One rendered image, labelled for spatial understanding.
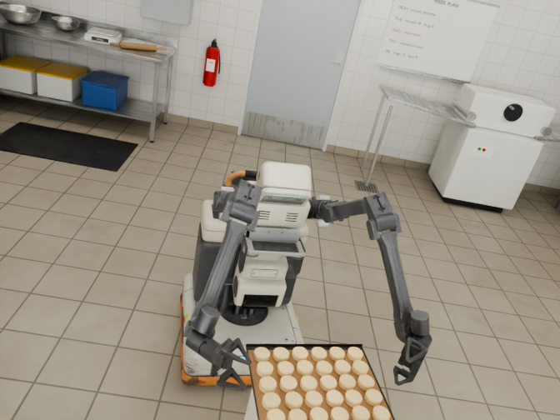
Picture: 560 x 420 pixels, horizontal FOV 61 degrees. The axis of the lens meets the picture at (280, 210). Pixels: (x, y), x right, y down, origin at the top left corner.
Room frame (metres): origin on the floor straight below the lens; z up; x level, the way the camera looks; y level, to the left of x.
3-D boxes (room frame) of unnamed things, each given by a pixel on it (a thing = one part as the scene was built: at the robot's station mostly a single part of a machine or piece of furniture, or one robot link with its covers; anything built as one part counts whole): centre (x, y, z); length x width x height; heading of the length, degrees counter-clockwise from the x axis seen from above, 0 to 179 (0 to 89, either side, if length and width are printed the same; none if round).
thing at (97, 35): (4.85, 2.13, 0.92); 0.32 x 0.30 x 0.09; 12
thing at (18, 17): (4.79, 2.96, 0.95); 0.39 x 0.39 x 0.14
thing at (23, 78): (4.81, 2.96, 0.36); 0.46 x 0.38 x 0.26; 3
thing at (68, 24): (4.94, 2.57, 0.93); 0.27 x 0.27 x 0.10
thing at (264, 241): (1.74, 0.00, 0.87); 0.28 x 0.16 x 0.22; 107
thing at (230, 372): (0.94, 0.03, 0.95); 0.09 x 0.07 x 0.07; 62
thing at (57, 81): (4.84, 2.56, 0.36); 0.46 x 0.38 x 0.26; 5
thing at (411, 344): (1.10, -0.48, 1.02); 0.09 x 0.07 x 0.07; 152
